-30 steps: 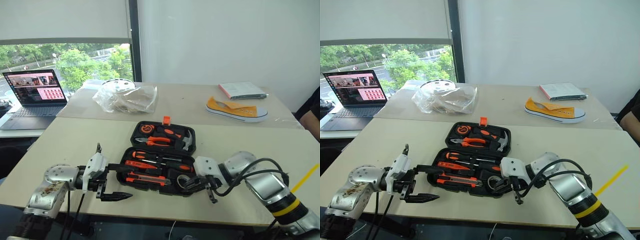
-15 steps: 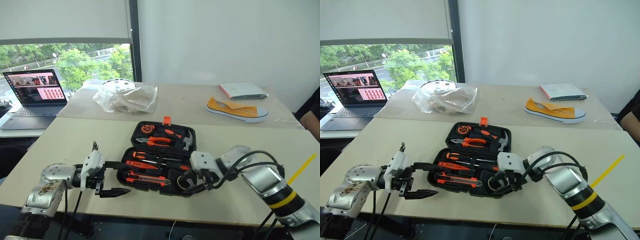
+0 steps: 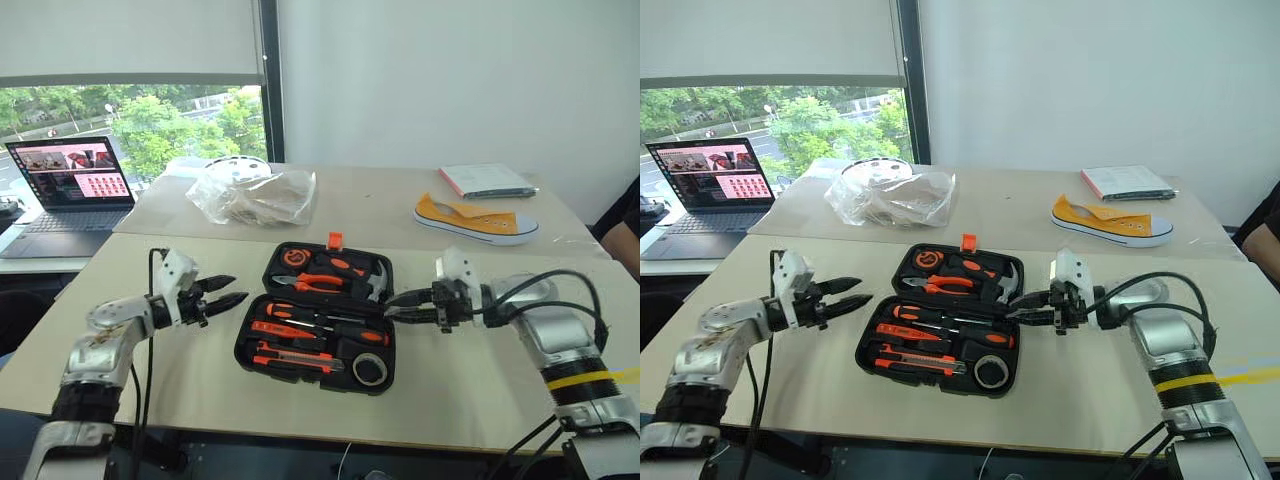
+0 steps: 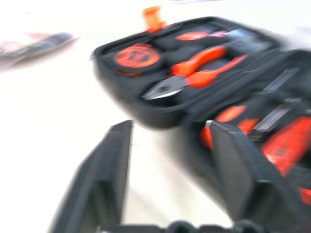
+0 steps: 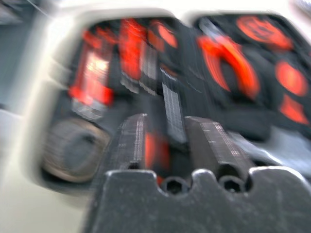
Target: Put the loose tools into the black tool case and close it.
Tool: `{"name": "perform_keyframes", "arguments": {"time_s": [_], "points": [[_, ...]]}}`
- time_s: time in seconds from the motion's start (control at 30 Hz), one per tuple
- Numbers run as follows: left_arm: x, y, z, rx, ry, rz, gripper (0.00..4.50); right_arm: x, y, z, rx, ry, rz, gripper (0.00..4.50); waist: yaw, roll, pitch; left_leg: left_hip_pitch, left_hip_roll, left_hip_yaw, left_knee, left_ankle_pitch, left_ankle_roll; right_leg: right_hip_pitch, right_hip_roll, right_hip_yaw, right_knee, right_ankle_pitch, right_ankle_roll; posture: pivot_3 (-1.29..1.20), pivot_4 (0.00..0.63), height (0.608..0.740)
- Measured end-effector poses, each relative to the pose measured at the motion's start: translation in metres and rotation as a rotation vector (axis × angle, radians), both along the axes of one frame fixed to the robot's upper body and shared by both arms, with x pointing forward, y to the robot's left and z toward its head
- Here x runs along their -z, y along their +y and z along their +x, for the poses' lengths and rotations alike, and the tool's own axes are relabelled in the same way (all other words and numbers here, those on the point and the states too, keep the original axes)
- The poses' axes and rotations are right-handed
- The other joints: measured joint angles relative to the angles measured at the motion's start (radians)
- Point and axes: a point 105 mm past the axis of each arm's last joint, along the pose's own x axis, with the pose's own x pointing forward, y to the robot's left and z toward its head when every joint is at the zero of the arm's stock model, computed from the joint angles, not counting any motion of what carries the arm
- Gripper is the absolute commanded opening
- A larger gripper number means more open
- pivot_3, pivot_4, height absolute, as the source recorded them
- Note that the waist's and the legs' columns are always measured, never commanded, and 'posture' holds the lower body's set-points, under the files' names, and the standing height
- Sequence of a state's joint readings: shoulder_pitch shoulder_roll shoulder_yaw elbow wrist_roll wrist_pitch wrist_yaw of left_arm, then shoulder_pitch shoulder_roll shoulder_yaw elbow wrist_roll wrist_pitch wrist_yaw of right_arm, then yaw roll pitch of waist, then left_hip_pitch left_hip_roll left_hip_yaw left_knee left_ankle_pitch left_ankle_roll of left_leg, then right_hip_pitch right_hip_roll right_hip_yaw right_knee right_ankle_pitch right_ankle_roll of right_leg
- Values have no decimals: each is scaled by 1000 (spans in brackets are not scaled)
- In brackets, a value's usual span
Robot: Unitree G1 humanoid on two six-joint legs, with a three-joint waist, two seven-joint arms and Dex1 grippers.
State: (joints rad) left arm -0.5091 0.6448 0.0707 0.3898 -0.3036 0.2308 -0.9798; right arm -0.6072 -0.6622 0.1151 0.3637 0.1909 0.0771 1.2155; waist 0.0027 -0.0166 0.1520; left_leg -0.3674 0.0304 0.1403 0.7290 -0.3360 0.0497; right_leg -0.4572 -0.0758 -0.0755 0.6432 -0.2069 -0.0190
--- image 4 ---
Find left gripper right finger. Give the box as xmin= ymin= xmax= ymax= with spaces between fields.
xmin=205 ymin=119 xmax=308 ymax=233

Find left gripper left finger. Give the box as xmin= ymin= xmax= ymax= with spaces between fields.
xmin=48 ymin=119 xmax=134 ymax=233

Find orange voltage tester pen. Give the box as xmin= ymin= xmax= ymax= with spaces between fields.
xmin=260 ymin=116 xmax=311 ymax=177

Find black orange utility knife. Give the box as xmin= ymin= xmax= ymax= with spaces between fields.
xmin=200 ymin=98 xmax=303 ymax=150

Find black orange screwdriver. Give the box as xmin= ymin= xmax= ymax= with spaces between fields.
xmin=215 ymin=67 xmax=301 ymax=123

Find black tool case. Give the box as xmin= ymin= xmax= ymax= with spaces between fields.
xmin=91 ymin=6 xmax=311 ymax=220

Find orange black tape measure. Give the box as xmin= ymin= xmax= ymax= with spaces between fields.
xmin=112 ymin=43 xmax=163 ymax=74

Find clear plastic bag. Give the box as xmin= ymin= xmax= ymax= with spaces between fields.
xmin=0 ymin=31 xmax=80 ymax=72

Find steel claw hammer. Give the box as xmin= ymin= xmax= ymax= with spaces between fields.
xmin=215 ymin=26 xmax=276 ymax=52

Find orange handled pliers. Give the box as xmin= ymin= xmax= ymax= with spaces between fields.
xmin=141 ymin=45 xmax=249 ymax=101

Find small orange handled screwdriver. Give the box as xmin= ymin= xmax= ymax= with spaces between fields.
xmin=176 ymin=31 xmax=228 ymax=42

